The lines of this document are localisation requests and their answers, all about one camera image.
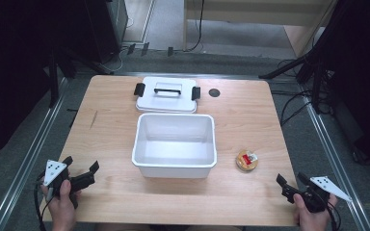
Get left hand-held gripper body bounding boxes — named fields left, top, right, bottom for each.
left=42, top=159, right=96, bottom=210

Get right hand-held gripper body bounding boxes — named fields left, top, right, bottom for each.
left=281, top=175, right=353, bottom=214

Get person's right hand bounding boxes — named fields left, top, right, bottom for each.
left=293, top=192, right=339, bottom=231

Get person's left hand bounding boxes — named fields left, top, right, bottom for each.
left=40, top=179, right=82, bottom=231

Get round wrapped snack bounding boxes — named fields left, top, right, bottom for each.
left=235, top=149, right=259, bottom=172

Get black metal stand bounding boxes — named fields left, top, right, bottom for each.
left=46, top=47, right=110, bottom=109
left=258, top=0, right=345, bottom=114

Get white plastic storage box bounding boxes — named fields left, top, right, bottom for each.
left=131, top=112, right=218, bottom=179

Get dark curtain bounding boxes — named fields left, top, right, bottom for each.
left=321, top=0, right=370, bottom=172
left=0, top=0, right=94, bottom=163

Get black cabinet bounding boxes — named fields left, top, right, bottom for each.
left=86, top=0, right=129, bottom=64

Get light wooden furniture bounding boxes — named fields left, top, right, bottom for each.
left=182, top=0, right=339, bottom=58

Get metal floor rail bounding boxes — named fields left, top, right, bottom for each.
left=0, top=76, right=70, bottom=231
left=297, top=81, right=370, bottom=231

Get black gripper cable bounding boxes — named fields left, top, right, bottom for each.
left=33, top=174, right=51, bottom=231
left=327, top=201, right=342, bottom=231

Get black floor cables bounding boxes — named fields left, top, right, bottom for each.
left=271, top=90, right=316, bottom=127

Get white lid with black handle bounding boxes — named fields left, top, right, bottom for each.
left=133, top=76, right=202, bottom=115

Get white floor cable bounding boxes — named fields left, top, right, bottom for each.
left=98, top=44, right=125, bottom=73

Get black hanging cable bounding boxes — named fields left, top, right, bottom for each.
left=186, top=0, right=206, bottom=53

